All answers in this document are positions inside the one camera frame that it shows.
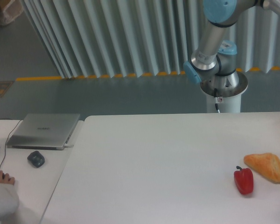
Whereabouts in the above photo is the triangular bread pastry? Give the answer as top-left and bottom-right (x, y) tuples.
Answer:
(244, 153), (280, 184)

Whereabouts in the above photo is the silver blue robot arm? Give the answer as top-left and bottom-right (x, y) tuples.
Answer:
(183, 0), (280, 84)

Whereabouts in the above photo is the person's hand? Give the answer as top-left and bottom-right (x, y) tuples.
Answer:
(0, 170), (15, 185)

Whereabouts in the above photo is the grey sleeved forearm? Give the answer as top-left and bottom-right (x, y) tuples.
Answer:
(0, 183), (20, 221)

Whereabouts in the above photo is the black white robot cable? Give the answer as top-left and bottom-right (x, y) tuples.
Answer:
(213, 88), (222, 114)

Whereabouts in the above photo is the black mouse cable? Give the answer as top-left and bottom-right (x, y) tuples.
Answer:
(0, 118), (23, 173)

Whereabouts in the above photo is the silver closed laptop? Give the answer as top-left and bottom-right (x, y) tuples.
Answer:
(7, 113), (80, 150)

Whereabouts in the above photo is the red bell pepper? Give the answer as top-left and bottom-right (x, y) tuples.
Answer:
(234, 166), (254, 195)

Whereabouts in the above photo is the white pleated curtain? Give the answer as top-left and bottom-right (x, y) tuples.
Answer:
(21, 0), (280, 78)

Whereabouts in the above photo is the dark earbuds case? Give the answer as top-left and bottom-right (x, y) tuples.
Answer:
(27, 151), (45, 168)

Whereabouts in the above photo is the white usb plug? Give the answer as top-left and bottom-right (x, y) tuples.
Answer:
(64, 144), (74, 148)

